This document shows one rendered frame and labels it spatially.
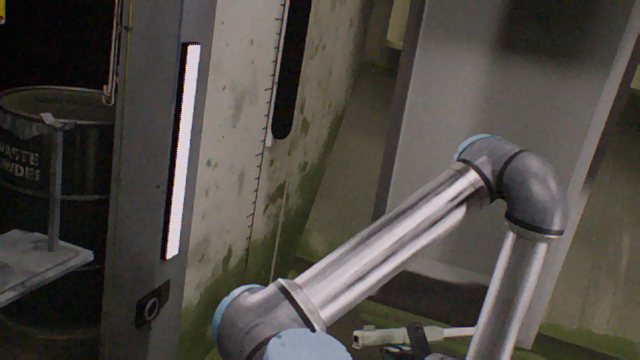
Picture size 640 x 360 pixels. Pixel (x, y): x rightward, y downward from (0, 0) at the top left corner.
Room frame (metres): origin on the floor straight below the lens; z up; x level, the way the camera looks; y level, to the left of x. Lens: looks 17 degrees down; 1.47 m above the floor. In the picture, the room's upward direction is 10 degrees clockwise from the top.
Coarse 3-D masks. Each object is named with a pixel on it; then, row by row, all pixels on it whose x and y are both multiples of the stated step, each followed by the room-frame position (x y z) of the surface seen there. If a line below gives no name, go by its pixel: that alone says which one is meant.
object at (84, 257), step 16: (0, 240) 1.26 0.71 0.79; (16, 240) 1.27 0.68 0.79; (32, 240) 1.29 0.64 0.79; (0, 256) 1.19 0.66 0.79; (80, 256) 1.25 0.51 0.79; (48, 272) 1.15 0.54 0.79; (64, 272) 1.18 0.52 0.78; (16, 288) 1.07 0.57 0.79; (32, 288) 1.09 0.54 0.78; (0, 304) 1.02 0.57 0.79
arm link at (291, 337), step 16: (272, 336) 0.91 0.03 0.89; (288, 336) 0.88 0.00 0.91; (304, 336) 0.89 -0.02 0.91; (320, 336) 0.90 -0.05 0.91; (256, 352) 0.88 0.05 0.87; (272, 352) 0.83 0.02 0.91; (288, 352) 0.84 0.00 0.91; (304, 352) 0.85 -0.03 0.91; (320, 352) 0.86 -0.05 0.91; (336, 352) 0.86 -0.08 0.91
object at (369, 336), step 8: (368, 328) 1.53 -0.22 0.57; (424, 328) 1.62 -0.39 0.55; (432, 328) 1.63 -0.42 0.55; (440, 328) 1.64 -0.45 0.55; (464, 328) 1.70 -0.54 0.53; (472, 328) 1.72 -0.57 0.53; (360, 336) 1.50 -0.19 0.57; (368, 336) 1.50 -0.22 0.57; (376, 336) 1.52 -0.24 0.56; (384, 336) 1.53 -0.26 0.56; (392, 336) 1.54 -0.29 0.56; (400, 336) 1.56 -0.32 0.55; (432, 336) 1.61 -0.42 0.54; (440, 336) 1.63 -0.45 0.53; (352, 344) 1.52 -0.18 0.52; (360, 344) 1.49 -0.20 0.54; (368, 344) 1.50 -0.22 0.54; (376, 344) 1.51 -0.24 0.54; (384, 344) 1.52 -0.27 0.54; (392, 344) 1.54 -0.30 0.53; (408, 344) 1.56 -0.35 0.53
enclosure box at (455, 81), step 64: (448, 0) 2.04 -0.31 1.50; (512, 0) 1.99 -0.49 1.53; (576, 0) 1.94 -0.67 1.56; (448, 64) 2.07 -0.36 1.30; (512, 64) 2.02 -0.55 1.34; (576, 64) 1.96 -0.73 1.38; (448, 128) 2.11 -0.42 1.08; (512, 128) 2.05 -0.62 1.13; (576, 128) 1.99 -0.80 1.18; (384, 192) 2.02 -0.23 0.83; (576, 192) 1.84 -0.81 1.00; (448, 256) 2.18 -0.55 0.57; (448, 320) 1.84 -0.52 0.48
